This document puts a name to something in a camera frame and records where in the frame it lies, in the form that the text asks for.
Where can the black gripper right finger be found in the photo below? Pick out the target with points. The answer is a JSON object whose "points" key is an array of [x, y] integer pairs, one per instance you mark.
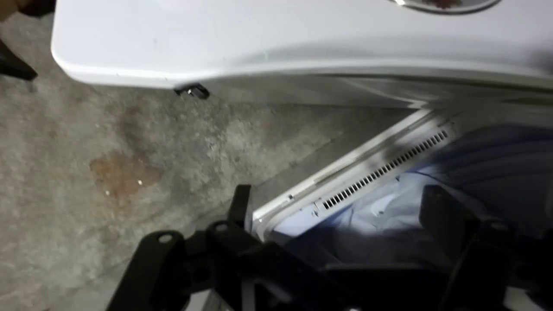
{"points": [[490, 259]]}

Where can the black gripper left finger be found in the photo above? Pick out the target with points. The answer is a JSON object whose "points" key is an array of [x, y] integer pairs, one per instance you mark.
{"points": [[240, 207]]}

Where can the white washer lid with emblem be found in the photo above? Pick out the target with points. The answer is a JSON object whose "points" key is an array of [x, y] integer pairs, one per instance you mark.
{"points": [[260, 34]]}

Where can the white vented panel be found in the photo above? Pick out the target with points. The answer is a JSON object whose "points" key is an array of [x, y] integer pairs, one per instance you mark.
{"points": [[490, 166]]}

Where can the black angular object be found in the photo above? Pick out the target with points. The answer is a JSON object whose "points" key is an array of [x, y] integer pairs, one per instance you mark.
{"points": [[15, 64]]}

